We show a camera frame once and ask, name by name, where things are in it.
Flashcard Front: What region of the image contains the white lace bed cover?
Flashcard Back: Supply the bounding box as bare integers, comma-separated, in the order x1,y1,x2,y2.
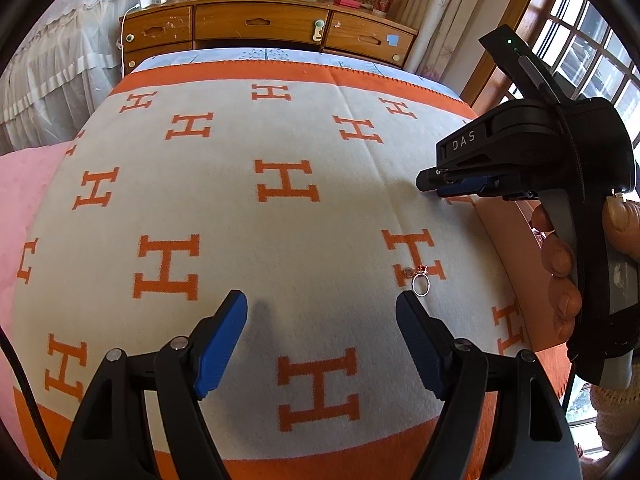
1,0,139,154

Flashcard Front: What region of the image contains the wooden dresser with drawers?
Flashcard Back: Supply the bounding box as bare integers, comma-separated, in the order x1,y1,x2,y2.
122,0,418,73

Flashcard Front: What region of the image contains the pink jewelry box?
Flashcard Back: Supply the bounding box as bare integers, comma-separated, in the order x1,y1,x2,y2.
472,195,572,354

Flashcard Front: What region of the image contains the light blue bed sheet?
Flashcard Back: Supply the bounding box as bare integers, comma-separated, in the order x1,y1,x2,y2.
129,47,460,100

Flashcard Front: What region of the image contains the pink stone ring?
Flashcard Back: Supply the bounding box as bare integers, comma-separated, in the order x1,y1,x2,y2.
401,263,433,298

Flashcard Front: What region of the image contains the white charger with cable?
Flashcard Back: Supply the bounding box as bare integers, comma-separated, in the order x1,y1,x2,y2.
119,0,168,77

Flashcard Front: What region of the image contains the beige curtain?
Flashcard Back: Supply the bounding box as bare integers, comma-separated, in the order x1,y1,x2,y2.
389,0,532,82

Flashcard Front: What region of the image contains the orange beige H blanket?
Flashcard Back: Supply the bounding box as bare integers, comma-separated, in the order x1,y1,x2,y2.
12,58,574,480

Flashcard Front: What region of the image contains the pink bed cover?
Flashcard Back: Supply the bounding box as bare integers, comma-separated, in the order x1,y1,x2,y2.
0,140,76,461

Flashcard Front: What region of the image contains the right hand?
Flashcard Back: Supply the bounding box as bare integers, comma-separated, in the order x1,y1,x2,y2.
530,194,640,344

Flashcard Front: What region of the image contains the window with metal bars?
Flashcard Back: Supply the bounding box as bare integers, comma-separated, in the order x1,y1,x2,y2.
504,0,640,151

